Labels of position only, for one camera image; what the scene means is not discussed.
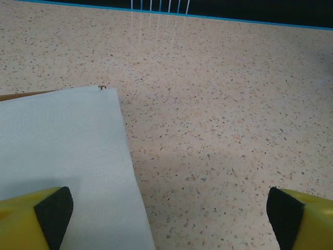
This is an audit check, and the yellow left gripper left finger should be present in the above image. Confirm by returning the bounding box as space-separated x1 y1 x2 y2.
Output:
0 186 74 250

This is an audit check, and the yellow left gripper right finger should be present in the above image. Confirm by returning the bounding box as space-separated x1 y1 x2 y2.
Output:
267 186 333 250

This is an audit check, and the white paper napkin stack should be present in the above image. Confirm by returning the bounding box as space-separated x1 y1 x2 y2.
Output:
0 86 157 250

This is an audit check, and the blue table rim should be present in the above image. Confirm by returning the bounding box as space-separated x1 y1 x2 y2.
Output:
12 0 333 31

